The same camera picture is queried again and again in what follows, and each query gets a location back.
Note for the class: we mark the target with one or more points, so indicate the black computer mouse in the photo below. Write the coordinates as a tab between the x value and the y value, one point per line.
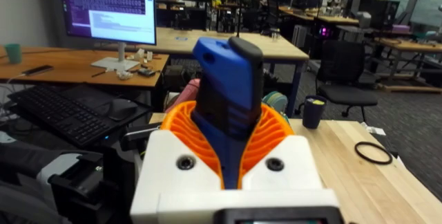
121	109

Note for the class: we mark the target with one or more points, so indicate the wooden desk with monitor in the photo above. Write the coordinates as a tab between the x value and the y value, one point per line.
69	72

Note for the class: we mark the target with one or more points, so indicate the white orange right gripper left finger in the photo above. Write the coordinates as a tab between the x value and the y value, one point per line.
165	168

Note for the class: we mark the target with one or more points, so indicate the flat black phone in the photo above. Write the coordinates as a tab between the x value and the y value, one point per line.
37	70

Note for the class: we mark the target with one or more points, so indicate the pink soft object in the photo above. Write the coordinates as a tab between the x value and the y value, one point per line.
182	94

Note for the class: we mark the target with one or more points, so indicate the teal striped object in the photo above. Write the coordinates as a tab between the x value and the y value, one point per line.
276	100

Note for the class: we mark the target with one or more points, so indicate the computer monitor on white stand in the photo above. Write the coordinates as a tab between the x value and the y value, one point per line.
108	9

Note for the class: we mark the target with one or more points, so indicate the low wooden bench table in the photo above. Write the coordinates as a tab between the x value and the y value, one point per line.
411	47

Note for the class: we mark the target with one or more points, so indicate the white paper slip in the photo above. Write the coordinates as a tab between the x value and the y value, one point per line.
374	129

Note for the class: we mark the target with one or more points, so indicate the dark blue cup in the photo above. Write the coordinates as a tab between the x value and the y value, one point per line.
313	113

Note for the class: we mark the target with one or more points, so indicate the green cup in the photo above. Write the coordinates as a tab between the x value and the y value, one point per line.
13	53

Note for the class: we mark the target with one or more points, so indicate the white orange right gripper right finger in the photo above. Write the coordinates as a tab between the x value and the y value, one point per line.
293	168

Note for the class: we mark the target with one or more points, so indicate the wooden desk with blue legs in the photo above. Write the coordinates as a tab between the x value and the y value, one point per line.
283	49

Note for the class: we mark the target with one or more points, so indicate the crumpled white paper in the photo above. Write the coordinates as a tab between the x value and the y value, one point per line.
124	75

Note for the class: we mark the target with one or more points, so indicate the black office chair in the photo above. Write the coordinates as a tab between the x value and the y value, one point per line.
342	68

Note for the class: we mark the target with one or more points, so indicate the black keyboard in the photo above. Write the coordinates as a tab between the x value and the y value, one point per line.
58	115

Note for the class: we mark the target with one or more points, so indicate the blue electric screwdriver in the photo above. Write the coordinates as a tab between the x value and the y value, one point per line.
228	79

